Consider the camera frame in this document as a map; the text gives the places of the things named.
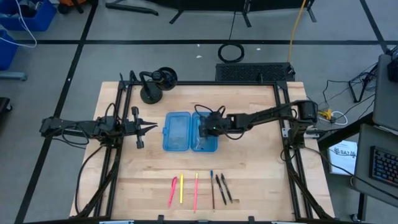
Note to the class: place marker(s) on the blue plastic supply box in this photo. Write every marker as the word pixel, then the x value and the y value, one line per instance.
pixel 177 132

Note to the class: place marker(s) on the white printed paper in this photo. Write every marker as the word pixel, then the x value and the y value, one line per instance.
pixel 343 157

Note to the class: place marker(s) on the blue storage bin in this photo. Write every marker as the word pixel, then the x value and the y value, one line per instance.
pixel 6 49
pixel 46 15

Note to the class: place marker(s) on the pink highlighter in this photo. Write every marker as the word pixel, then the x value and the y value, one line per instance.
pixel 172 193

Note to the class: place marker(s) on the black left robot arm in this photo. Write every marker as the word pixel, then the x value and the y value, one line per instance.
pixel 81 127

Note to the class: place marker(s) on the black perforated computer case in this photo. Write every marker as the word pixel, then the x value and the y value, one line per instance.
pixel 255 72

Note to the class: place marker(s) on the grey desk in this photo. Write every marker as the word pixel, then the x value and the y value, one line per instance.
pixel 385 102

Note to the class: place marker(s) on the black keyboard with coloured keys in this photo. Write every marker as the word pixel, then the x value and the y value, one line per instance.
pixel 384 166

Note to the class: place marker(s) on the yellow highlighter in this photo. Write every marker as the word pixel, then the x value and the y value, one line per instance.
pixel 181 188

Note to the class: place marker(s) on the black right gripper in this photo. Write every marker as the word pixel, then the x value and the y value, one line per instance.
pixel 214 124

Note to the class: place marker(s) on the black pen with white print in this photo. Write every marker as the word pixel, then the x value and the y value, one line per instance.
pixel 220 189

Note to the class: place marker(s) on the brown pencil with blue eraser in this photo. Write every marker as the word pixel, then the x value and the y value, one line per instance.
pixel 212 189

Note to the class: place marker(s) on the black room divider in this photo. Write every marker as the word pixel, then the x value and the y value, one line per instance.
pixel 224 4

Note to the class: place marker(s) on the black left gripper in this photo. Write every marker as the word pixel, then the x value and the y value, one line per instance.
pixel 133 128

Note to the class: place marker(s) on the yellow power plug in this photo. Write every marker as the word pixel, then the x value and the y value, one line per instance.
pixel 325 114

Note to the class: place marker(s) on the black floor stand bar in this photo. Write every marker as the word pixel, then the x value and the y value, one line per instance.
pixel 130 8

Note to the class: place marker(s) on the pink pencil with yellow eraser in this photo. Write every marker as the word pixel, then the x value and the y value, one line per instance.
pixel 196 193

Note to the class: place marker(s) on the black desk lamp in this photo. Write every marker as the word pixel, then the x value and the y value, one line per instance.
pixel 151 95

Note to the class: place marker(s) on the black table frame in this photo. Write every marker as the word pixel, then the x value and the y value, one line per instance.
pixel 202 83

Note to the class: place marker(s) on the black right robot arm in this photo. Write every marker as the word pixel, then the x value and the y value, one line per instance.
pixel 267 115

